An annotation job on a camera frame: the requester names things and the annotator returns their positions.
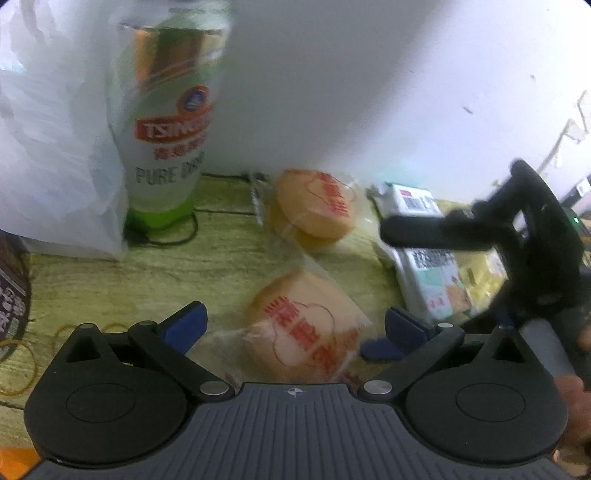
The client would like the walnut biscuit pack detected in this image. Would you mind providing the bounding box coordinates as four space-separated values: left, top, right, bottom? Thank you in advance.
375 240 477 325

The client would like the packaged egg cake front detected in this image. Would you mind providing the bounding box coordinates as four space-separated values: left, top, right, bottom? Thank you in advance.
189 256 374 387

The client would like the packaged egg cake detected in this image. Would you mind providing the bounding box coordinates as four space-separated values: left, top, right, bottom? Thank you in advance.
189 256 374 387
250 168 370 252

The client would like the person right hand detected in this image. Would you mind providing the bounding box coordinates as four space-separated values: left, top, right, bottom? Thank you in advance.
554 374 591 456

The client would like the clear wrapped cracker pack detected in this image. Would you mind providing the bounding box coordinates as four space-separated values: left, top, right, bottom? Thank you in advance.
455 248 507 310

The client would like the green white snack pack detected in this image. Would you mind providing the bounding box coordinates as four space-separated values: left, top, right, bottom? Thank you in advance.
374 183 443 218

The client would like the purple lidded porridge can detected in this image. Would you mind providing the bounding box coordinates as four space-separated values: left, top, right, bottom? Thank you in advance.
0 231 32 361

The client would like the white plastic bag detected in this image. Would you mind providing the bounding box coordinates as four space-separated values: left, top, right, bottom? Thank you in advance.
1 1 127 259

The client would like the orange mooncake gift box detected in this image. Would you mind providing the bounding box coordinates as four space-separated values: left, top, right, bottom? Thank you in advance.
0 448 40 469

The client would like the Tsingtao beer can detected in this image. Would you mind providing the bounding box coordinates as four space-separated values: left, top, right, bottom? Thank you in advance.
106 1 235 235

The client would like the black usb cable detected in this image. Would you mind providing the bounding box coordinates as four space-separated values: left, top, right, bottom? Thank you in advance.
124 172 260 248

